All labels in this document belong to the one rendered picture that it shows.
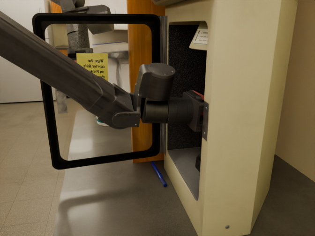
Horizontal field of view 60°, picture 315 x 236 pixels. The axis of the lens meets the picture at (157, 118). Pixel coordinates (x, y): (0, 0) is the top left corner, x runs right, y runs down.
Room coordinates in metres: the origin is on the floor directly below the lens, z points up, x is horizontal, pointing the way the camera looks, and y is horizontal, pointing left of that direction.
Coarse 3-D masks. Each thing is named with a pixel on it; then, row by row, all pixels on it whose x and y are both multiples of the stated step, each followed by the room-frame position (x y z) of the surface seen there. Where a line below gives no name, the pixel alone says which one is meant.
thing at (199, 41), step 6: (204, 24) 0.58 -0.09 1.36; (198, 30) 0.59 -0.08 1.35; (204, 30) 0.57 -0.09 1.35; (198, 36) 0.58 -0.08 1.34; (204, 36) 0.56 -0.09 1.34; (192, 42) 0.59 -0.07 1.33; (198, 42) 0.57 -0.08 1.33; (204, 42) 0.55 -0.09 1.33; (192, 48) 0.58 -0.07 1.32; (198, 48) 0.56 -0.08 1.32; (204, 48) 0.55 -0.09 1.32
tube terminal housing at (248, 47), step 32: (192, 0) 0.56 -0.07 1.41; (224, 0) 0.45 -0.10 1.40; (256, 0) 0.46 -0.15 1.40; (288, 0) 0.53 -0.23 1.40; (224, 32) 0.45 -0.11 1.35; (256, 32) 0.46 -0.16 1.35; (288, 32) 0.58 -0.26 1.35; (224, 64) 0.45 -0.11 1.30; (256, 64) 0.46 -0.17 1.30; (224, 96) 0.45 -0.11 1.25; (256, 96) 0.47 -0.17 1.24; (224, 128) 0.45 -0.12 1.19; (256, 128) 0.47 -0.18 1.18; (224, 160) 0.45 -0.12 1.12; (256, 160) 0.47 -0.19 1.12; (224, 192) 0.46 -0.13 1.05; (256, 192) 0.48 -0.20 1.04; (224, 224) 0.46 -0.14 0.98
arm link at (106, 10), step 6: (60, 0) 0.77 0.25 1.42; (66, 0) 0.77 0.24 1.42; (72, 0) 0.76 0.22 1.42; (60, 6) 0.77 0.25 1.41; (66, 6) 0.76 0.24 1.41; (72, 6) 0.76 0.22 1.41; (90, 6) 0.78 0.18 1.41; (96, 6) 0.78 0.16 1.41; (102, 6) 0.78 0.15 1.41; (66, 12) 0.77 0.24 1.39; (72, 12) 0.79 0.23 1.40; (78, 12) 0.80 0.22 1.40; (90, 12) 0.78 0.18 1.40; (96, 12) 0.78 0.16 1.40; (102, 12) 0.78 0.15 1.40; (108, 12) 0.79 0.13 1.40
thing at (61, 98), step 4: (56, 92) 0.65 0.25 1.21; (60, 92) 0.65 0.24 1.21; (60, 96) 0.65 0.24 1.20; (64, 96) 0.65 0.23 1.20; (60, 100) 0.65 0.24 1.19; (64, 100) 0.65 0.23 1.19; (60, 104) 0.65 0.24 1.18; (64, 104) 0.65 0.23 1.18; (60, 108) 0.65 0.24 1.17; (64, 108) 0.65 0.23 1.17; (60, 112) 0.65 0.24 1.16; (64, 112) 0.65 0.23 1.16
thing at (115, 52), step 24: (72, 24) 0.68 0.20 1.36; (96, 24) 0.69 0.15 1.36; (120, 24) 0.71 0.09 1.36; (144, 24) 0.73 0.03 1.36; (72, 48) 0.68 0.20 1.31; (96, 48) 0.69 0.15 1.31; (120, 48) 0.71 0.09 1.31; (144, 48) 0.73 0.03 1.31; (96, 72) 0.69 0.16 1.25; (120, 72) 0.71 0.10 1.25; (72, 120) 0.67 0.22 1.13; (96, 120) 0.69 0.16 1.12; (72, 144) 0.67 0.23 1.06; (96, 144) 0.69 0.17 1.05; (120, 144) 0.71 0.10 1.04; (144, 144) 0.73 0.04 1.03
